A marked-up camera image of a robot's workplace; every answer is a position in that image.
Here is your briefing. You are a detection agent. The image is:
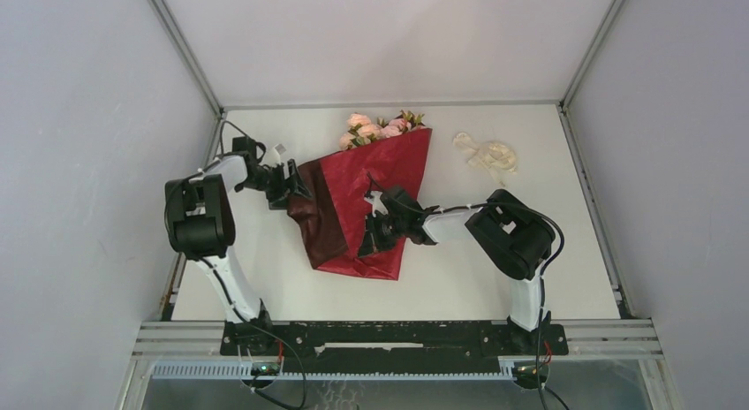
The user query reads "white cable duct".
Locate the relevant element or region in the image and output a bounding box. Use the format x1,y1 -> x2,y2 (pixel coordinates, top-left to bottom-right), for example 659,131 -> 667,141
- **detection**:
151,361 -> 516,381

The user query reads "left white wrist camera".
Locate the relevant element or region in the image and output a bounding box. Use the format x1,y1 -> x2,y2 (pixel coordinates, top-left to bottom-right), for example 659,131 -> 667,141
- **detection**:
267,143 -> 286,166

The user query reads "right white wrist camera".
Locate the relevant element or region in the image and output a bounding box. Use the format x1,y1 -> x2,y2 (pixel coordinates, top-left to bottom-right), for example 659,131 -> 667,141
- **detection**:
364,191 -> 389,216

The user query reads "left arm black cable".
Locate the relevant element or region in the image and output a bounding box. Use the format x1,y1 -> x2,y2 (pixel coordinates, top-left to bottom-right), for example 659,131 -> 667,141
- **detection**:
163,118 -> 309,410

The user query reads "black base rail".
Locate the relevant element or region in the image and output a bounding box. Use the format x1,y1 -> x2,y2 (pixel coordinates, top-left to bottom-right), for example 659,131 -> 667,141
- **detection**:
219,321 -> 570,372

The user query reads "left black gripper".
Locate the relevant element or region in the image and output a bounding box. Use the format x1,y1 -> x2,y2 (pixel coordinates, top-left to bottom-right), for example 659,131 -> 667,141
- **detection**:
238,160 -> 314,211

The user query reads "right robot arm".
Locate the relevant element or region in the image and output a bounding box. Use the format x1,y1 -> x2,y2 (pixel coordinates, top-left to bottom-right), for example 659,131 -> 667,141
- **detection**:
357,186 -> 564,353

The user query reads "pink flower stem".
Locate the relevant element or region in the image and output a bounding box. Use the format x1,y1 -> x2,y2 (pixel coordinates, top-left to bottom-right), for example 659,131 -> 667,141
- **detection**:
382,118 -> 411,138
346,113 -> 384,145
338,133 -> 367,151
396,110 -> 426,132

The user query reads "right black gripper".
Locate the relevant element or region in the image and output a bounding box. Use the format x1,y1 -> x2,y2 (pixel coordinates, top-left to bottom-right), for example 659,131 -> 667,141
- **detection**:
358,211 -> 407,257

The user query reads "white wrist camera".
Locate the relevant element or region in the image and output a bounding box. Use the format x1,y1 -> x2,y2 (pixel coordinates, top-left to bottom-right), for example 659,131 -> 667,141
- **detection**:
267,143 -> 286,166
364,191 -> 389,216

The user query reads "red wrapping paper sheet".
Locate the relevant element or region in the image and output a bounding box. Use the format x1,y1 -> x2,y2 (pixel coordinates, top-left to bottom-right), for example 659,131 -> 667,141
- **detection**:
286,128 -> 432,281

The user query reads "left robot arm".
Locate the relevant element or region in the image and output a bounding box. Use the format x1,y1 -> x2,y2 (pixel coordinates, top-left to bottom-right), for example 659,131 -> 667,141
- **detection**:
163,135 -> 311,354

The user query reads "cream ribbon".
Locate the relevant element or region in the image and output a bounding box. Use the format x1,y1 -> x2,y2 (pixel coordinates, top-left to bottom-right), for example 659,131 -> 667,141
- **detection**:
452,132 -> 518,187

